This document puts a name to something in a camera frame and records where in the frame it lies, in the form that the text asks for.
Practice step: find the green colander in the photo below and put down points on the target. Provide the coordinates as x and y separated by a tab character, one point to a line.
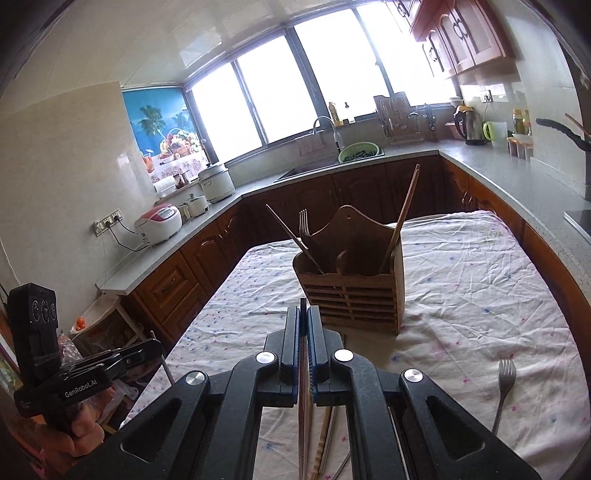
360	152

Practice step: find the yellow bottle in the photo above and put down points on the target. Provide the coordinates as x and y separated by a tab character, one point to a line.
333	113

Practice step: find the steel fork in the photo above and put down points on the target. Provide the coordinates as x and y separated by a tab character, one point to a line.
505	378
303	226

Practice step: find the pink dishcloth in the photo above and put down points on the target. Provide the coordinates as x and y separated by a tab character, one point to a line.
311	147

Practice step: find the wooden upper cabinets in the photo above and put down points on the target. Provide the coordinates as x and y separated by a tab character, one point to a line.
466	32

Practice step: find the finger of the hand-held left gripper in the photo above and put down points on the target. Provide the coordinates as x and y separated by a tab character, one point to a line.
120	351
143	359

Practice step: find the green cup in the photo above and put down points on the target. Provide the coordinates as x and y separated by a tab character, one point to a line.
492	133

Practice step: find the metal chopstick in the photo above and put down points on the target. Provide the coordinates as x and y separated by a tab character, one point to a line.
281	224
298	240
328	438

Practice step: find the pink white rice cooker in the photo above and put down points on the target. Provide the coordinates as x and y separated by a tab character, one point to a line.
157	224

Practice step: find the wooden cabinets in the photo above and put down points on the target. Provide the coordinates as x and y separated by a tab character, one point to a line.
466	32
194	258

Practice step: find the orange fruit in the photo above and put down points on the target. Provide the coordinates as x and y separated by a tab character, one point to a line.
81	324

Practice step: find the black wok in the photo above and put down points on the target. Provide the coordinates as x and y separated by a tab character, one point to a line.
554	127

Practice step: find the gas stove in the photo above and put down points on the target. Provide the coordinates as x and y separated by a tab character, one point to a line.
579	220

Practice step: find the spice jars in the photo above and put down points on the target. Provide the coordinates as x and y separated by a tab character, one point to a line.
519	146

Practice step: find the yellow lid jar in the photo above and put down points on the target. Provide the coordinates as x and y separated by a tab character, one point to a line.
521	121

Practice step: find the person's left hand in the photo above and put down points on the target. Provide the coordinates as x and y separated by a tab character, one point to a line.
85	424

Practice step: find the small white cooker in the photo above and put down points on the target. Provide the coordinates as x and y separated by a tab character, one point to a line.
196	205

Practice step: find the dark metal stand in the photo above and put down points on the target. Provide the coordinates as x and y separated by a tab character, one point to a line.
430	122

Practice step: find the floral tablecloth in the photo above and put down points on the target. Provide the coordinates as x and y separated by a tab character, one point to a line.
461	286

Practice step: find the kitchen sink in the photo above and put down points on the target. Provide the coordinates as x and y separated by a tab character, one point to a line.
314	168

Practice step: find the dish drying rack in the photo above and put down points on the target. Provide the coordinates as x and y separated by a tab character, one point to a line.
397	117

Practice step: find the electric kettle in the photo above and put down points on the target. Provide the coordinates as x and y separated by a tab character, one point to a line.
471	127

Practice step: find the white stool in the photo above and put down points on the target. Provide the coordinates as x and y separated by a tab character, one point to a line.
106	314

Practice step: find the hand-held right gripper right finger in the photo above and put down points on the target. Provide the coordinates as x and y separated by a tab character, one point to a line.
316	355

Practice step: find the wall socket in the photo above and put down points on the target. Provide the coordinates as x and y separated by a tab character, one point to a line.
108	222
485	96

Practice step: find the wooden lower cabinets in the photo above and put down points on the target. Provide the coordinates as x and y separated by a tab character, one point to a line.
194	258

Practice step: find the large white rice cooker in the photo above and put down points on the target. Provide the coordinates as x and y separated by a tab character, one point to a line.
216	182

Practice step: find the steel faucet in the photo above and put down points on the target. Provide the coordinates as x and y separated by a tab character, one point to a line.
333	134

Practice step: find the kitchen window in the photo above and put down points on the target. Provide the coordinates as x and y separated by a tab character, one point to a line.
277	87

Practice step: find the tropical fruit wall poster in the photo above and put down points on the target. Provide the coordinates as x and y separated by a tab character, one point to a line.
157	120

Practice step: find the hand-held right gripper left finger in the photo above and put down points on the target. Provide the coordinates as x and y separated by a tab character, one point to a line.
292	350

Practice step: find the wooden utensil holder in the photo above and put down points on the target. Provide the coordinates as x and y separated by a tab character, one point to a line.
360	295

